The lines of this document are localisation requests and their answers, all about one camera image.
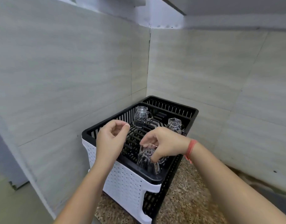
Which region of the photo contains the person's left hand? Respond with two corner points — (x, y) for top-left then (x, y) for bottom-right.
(94, 119), (131, 166)

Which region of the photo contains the person's right hand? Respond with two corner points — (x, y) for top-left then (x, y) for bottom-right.
(139, 126), (192, 163)

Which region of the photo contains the clear glass cup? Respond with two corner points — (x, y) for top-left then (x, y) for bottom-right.
(165, 118), (185, 136)
(132, 105), (154, 128)
(136, 143), (168, 176)

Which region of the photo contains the black dish rack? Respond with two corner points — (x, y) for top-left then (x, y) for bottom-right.
(82, 95), (199, 224)

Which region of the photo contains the person's right forearm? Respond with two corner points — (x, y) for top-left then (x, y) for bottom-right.
(186, 141), (286, 224)

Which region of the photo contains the person's left forearm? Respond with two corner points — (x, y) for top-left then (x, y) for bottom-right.
(53, 161), (115, 224)

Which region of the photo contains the orange wrist thread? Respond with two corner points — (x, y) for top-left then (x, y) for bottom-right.
(184, 139), (198, 164)

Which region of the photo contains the white drip tray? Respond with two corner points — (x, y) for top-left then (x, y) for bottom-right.
(82, 136), (162, 224)

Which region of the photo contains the white stone overhead shelf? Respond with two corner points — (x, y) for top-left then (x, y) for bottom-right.
(158, 0), (286, 16)

